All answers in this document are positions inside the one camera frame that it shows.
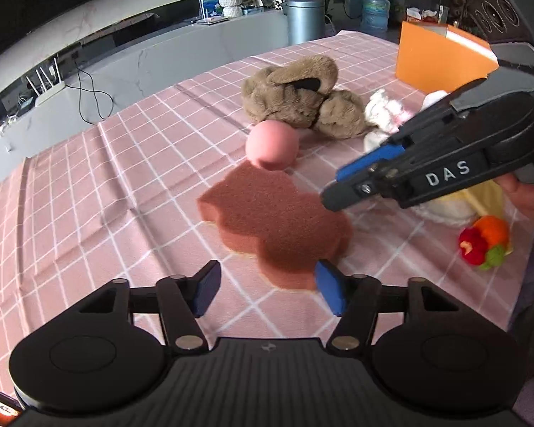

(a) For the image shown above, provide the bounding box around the white plush bunny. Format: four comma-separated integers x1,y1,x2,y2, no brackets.
362,88,448,153

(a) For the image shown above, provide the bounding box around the grey trash can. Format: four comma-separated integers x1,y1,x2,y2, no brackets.
282,0,326,46

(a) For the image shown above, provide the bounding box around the brown bear-shaped foam pad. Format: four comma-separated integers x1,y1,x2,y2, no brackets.
197,162,354,293

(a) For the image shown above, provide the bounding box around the orange cardboard box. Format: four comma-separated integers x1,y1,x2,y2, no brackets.
395,21,502,95

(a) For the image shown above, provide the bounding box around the yellow white plush toy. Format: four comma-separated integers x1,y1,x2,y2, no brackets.
412,181,515,257

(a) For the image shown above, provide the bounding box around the brown plush dog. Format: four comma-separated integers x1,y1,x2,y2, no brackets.
241,56,368,139

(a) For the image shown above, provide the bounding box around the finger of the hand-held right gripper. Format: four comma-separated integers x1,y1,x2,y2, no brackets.
319,143,496,212
336,77,534,186

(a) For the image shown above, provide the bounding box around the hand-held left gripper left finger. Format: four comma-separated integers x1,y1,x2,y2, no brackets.
78,259,224,351

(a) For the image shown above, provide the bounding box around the pink foam ball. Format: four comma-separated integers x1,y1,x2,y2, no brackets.
246,120,301,172

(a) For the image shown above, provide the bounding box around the white router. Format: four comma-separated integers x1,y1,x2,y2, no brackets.
26,64,67,106

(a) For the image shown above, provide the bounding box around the grey marble cabinet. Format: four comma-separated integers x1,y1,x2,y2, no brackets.
0,6,335,192

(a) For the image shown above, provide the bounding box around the phone with lit screen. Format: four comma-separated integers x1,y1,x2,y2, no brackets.
0,381,21,427

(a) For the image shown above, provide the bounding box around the person's right hand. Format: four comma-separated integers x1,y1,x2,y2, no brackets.
496,173,534,233

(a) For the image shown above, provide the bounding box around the pink checked tablecloth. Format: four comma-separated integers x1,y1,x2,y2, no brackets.
0,31,534,403

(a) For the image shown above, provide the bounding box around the blue water bottle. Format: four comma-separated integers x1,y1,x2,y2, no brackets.
360,0,391,35

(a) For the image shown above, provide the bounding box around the black television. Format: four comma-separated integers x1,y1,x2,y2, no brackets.
0,0,132,71

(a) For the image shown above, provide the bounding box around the black cable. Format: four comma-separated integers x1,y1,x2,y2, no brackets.
72,68,117,124

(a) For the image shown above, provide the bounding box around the crocheted orange fruit toy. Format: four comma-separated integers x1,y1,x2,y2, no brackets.
458,215,511,271

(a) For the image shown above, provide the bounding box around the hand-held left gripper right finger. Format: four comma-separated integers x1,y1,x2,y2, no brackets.
315,259,461,352

